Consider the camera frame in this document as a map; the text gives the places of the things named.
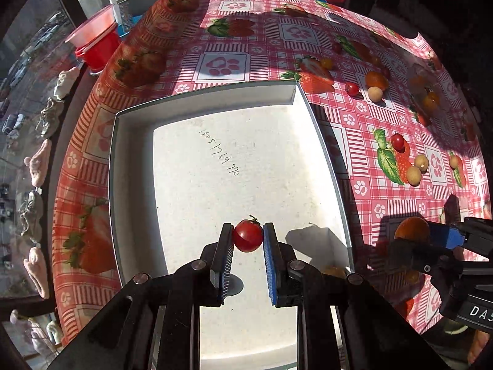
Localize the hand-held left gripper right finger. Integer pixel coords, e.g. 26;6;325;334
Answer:
263;222;448;370

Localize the red checkered strawberry tablecloth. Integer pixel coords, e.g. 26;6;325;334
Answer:
52;0;493;345

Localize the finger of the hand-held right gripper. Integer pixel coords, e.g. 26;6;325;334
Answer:
426;217;493;259
388;238;468;283

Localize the white baby shoe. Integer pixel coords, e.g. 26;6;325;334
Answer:
53;66;80;101

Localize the white shallow box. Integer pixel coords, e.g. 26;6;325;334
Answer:
109;80;355;370

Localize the pink plastic basin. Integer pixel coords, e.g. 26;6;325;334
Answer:
64;5;117;45

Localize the pink baby shoe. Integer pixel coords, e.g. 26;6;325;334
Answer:
23;247;51;300
24;139;52;187

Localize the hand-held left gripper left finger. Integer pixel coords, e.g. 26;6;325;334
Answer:
48;223;235;370

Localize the red plastic bucket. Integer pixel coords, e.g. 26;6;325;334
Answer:
75;27;121;74

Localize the grey baby shoe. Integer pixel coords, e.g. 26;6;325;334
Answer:
17;191;44;244
35;98;64;140

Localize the blue plastic container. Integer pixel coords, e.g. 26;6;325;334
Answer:
116;14;144;38

